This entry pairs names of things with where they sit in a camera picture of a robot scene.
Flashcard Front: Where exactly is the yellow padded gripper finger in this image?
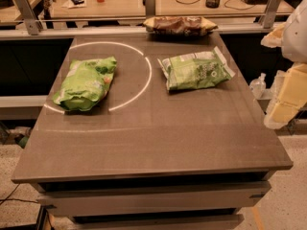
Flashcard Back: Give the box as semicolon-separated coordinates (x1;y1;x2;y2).
264;63;307;129
261;23;286;48

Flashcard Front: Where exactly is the green jalapeno chip bag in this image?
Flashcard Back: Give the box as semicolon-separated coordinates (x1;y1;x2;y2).
158;47;235;91

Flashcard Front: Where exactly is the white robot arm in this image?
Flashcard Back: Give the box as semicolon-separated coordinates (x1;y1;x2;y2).
261;0;307;129

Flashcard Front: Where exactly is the brown chip bag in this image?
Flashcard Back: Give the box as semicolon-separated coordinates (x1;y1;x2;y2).
143;16;218;36

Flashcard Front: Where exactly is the bright green rice chip bag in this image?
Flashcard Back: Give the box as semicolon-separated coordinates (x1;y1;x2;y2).
53;57;117;111

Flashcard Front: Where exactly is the clear sanitizer bottle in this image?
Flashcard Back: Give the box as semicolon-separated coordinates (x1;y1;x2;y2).
249;73;266;99

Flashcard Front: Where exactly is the black mesh pen holder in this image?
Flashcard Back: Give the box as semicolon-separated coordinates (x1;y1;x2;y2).
205;0;221;9

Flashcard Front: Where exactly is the lower grey drawer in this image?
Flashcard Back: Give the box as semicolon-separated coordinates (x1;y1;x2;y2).
69;215;244;230

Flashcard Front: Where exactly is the grey table drawer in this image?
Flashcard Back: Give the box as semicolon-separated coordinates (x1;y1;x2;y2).
38;181;271;217

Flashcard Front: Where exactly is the metal bracket post right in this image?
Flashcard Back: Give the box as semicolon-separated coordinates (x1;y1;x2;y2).
260;0;282;29

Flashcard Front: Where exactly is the metal bracket post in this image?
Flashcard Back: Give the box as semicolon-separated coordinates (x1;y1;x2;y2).
14;0;42;35
143;0;155;17
260;0;282;29

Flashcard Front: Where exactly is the metal bracket post middle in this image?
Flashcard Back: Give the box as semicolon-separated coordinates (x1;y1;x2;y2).
143;0;155;17

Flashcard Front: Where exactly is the metal bracket post left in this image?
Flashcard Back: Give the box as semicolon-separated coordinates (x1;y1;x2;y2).
14;0;42;35

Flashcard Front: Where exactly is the black floor cable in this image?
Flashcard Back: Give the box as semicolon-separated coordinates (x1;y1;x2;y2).
0;183;40;207

